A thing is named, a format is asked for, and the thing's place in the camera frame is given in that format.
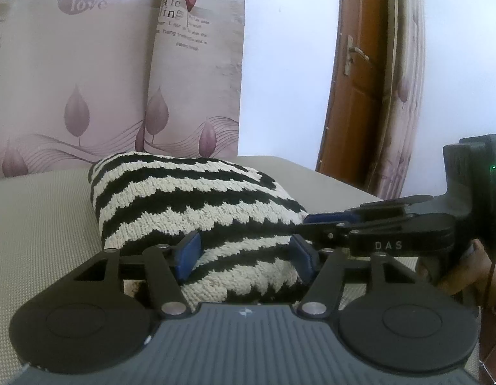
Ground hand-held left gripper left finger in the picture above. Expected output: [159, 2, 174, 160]
[66, 231, 202, 321]

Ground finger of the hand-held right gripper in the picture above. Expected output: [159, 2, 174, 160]
[303, 203, 409, 226]
[290, 221, 353, 251]

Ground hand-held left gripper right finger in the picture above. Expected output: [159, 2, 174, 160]
[289, 233, 417, 321]

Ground black white striped knit sweater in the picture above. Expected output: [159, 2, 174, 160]
[88, 151, 313, 306]

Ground person's right hand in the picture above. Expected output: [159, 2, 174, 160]
[418, 239, 496, 300]

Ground leaf print curtain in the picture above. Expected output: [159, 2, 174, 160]
[364, 0, 428, 201]
[0, 0, 247, 181]

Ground beige mattress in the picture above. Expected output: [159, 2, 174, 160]
[0, 155, 481, 385]

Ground brown wooden door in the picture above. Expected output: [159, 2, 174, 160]
[315, 0, 398, 193]

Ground metal door handle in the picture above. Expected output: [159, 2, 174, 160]
[344, 35, 370, 77]

